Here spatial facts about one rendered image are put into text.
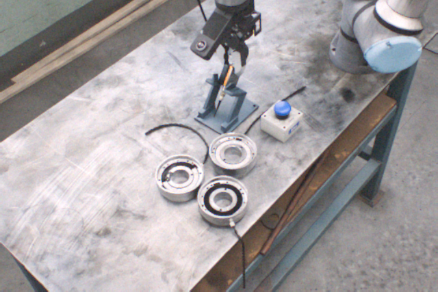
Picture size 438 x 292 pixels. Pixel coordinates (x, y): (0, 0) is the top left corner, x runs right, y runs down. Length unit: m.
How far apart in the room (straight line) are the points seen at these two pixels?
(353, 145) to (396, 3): 0.53
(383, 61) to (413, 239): 1.01
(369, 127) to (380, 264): 0.58
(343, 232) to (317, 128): 0.84
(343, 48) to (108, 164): 0.65
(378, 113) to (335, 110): 0.38
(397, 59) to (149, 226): 0.65
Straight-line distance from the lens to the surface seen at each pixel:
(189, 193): 1.17
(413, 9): 1.24
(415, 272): 2.09
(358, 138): 1.66
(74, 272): 1.16
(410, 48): 1.27
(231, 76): 1.27
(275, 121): 1.27
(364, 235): 2.12
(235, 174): 1.21
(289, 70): 1.46
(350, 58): 1.45
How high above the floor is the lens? 1.79
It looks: 48 degrees down
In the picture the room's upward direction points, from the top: 3 degrees counter-clockwise
